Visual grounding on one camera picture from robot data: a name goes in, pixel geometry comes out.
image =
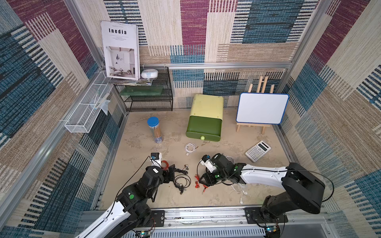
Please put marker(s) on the white earphones near cabinet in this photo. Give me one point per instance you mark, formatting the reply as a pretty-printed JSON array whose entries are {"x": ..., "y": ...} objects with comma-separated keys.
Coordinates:
[{"x": 190, "y": 148}]

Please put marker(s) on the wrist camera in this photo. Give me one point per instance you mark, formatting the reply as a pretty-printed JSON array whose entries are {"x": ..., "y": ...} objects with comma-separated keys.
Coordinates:
[
  {"x": 155, "y": 158},
  {"x": 206, "y": 161}
]

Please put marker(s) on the black wire shelf rack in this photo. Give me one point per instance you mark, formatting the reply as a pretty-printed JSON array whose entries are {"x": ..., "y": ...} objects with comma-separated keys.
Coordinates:
[{"x": 164, "y": 102}]

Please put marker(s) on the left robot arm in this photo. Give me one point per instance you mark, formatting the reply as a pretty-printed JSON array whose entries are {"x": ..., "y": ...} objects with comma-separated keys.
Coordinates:
[{"x": 130, "y": 208}]

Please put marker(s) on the red earphones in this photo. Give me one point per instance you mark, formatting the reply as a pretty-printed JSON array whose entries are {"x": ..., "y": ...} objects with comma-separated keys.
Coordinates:
[
  {"x": 198, "y": 184},
  {"x": 164, "y": 165}
]

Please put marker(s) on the Inedia magazine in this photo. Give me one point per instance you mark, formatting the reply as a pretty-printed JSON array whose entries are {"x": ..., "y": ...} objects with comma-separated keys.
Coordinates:
[{"x": 121, "y": 50}]

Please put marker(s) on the white wire basket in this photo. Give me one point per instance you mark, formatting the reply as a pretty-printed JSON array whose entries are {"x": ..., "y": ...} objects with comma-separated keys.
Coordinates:
[{"x": 91, "y": 105}]

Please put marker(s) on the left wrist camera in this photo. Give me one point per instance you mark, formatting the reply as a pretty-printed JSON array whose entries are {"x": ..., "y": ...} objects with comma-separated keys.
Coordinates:
[{"x": 155, "y": 158}]

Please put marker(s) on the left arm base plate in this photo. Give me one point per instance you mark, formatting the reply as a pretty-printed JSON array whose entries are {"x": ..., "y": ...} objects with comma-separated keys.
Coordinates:
[{"x": 155, "y": 219}]

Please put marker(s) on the white calculator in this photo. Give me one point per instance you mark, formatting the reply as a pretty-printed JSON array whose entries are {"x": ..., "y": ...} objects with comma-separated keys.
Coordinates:
[{"x": 258, "y": 151}]

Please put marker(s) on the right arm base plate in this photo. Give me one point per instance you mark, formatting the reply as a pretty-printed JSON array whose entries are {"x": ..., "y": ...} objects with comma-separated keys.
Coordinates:
[{"x": 254, "y": 215}]

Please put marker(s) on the white oval case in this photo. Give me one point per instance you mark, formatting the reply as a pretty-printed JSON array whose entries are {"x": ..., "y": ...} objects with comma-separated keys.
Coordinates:
[{"x": 149, "y": 74}]

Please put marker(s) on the white earphones centre right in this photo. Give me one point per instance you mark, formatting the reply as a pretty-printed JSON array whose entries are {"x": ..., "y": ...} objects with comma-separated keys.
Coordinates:
[{"x": 231, "y": 159}]

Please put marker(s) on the black earphones large loop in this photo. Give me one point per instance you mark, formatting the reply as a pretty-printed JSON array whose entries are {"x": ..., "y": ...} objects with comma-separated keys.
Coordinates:
[{"x": 182, "y": 182}]

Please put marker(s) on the blue-lid pencil canister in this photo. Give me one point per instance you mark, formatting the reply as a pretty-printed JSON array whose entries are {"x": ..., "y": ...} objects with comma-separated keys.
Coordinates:
[{"x": 154, "y": 125}]

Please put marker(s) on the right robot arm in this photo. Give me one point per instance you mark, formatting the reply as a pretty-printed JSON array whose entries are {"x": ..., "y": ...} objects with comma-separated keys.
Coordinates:
[{"x": 302, "y": 190}]

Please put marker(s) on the small whiteboard on easel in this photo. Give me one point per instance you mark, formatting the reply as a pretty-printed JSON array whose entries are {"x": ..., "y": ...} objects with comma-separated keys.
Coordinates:
[{"x": 261, "y": 109}]

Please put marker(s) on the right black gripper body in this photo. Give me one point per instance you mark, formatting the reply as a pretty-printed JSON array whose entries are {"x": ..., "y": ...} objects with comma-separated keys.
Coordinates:
[{"x": 209, "y": 177}]

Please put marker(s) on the green three-drawer cabinet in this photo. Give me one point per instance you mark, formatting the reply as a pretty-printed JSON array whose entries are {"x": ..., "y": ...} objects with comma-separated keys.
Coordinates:
[{"x": 206, "y": 117}]

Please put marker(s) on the green sheet on shelf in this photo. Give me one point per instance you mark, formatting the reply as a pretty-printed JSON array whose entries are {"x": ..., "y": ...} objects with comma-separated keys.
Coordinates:
[{"x": 142, "y": 91}]

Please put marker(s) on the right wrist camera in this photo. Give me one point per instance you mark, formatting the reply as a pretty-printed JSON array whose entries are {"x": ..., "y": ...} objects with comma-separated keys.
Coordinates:
[{"x": 206, "y": 161}]

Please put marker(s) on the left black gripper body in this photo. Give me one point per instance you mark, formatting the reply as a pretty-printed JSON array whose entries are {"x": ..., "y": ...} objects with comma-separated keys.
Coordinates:
[{"x": 163, "y": 178}]

